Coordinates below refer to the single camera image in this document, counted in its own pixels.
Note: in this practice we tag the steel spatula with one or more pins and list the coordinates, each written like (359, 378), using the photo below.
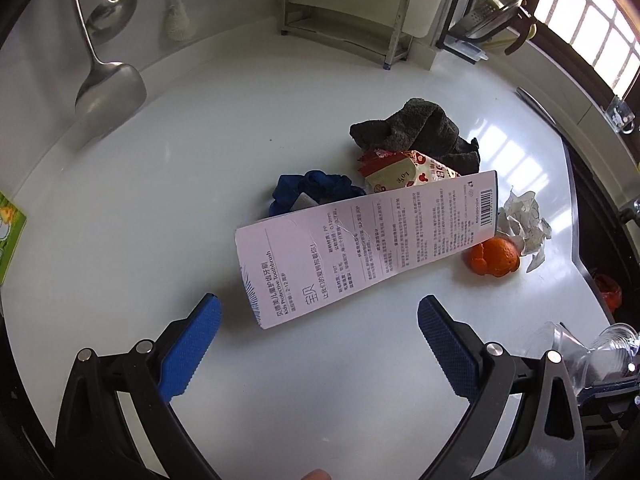
(110, 90)

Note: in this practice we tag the person's left hand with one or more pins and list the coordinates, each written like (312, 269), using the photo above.
(315, 475)

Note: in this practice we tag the stainless steel rack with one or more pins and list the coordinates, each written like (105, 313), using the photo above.
(345, 30)

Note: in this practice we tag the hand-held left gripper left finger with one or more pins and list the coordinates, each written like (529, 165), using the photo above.
(192, 345)

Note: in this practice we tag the window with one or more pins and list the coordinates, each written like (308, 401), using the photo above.
(590, 20)

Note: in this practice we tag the black sink with steel rim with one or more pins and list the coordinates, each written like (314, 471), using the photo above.
(595, 210)

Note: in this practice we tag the orange peel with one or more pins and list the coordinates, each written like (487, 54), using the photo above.
(492, 255)

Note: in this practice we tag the metal window latch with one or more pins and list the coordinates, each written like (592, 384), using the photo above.
(620, 115)

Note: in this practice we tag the crumpled white paper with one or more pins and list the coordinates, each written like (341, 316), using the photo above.
(520, 217)

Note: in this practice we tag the red white snack packet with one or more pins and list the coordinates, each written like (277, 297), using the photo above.
(395, 170)

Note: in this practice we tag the blue scrunchie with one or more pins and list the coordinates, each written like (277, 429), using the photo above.
(310, 185)

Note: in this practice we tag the white hanging brush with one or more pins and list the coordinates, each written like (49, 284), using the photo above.
(177, 22)

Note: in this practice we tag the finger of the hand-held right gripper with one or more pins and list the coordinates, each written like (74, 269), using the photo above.
(607, 400)

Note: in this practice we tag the dark grey cloth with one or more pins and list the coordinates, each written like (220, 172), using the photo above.
(415, 125)

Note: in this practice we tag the steel ladle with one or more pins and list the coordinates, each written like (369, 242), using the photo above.
(112, 10)

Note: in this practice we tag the toothbrush packaging card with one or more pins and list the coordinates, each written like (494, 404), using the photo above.
(350, 245)

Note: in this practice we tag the red round object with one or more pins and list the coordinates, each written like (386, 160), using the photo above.
(607, 292)

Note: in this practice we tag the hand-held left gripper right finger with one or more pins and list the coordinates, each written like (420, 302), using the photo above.
(447, 347)

